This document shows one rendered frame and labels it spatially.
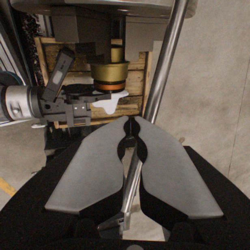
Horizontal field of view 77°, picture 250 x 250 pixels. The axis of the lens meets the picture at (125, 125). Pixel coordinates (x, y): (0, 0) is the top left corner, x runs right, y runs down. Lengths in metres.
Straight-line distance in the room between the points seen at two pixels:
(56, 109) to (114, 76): 0.15
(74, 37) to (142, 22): 0.16
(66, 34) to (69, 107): 0.16
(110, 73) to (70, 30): 0.12
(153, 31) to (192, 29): 1.40
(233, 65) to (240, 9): 0.51
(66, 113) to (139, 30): 0.23
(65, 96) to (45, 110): 0.06
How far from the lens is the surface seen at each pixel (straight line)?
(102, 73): 0.34
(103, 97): 0.35
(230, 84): 2.27
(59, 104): 0.38
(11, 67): 1.31
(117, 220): 1.14
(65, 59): 0.34
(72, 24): 0.25
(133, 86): 0.62
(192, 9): 0.30
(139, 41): 0.36
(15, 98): 0.38
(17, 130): 1.79
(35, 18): 0.88
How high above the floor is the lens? 1.44
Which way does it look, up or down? 56 degrees down
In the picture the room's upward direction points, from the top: 154 degrees clockwise
